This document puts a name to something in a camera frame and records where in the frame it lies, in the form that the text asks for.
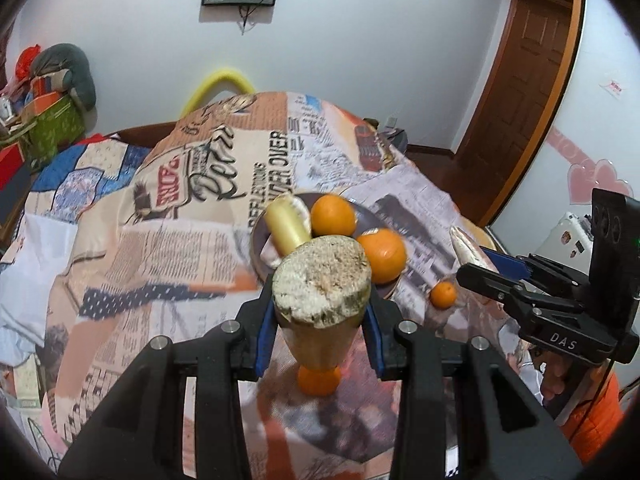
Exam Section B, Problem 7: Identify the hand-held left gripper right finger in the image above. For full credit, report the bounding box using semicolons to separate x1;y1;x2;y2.
362;301;577;480

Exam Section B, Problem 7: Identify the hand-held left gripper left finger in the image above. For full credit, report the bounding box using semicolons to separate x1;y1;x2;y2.
56;299;279;480

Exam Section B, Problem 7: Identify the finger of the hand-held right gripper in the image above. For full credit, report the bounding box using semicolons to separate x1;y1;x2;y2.
455;263;559;324
479;246;593;311

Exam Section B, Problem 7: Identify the small peeled pomelo segment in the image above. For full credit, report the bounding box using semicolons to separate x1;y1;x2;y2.
448;224;484;266

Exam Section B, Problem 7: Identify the short sugarcane piece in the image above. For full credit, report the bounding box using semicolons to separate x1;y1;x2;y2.
272;235;372;372

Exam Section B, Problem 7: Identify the large orange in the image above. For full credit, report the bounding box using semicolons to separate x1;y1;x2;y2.
310;193;357;237
357;228;407;285

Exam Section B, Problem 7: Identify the dark purple plate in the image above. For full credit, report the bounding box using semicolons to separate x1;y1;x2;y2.
248;190;409;299

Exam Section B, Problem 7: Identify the long sugarcane piece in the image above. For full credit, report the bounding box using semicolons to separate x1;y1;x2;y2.
263;195;313;256

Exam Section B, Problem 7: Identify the person's right hand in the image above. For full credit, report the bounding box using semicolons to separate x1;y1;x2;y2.
539;349;569;404

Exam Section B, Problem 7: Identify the small tangerine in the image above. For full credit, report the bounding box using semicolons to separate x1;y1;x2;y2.
297;366;343;397
430;281;458;309

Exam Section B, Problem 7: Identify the white stickered case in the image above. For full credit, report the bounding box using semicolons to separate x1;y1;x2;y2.
531;211;594;272

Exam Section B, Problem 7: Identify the printed blanket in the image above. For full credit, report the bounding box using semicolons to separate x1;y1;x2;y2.
0;91;546;480

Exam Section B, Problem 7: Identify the white heart-print wardrobe door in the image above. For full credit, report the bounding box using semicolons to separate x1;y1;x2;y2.
486;0;640;281

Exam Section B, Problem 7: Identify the brown wooden door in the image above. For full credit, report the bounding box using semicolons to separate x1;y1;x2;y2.
454;0;577;213

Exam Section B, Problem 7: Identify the black bag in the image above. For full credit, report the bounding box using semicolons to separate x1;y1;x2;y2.
374;127;409;157

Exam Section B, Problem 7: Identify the yellow foam tube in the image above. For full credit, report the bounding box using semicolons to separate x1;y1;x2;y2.
179;67;256;116

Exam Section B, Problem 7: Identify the red gift box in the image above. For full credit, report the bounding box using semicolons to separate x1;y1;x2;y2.
0;142;27;189

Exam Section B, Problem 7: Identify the orange cardboard box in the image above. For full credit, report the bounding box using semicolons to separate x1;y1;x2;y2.
22;92;64;117

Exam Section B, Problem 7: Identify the grey plush toy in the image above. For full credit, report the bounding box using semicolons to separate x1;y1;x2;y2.
29;43;97;111

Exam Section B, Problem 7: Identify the red flower decoration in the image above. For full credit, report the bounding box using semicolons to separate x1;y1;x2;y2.
14;45;42;82

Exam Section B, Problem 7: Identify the wooden bed frame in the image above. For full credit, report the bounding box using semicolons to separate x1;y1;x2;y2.
114;119;177;149

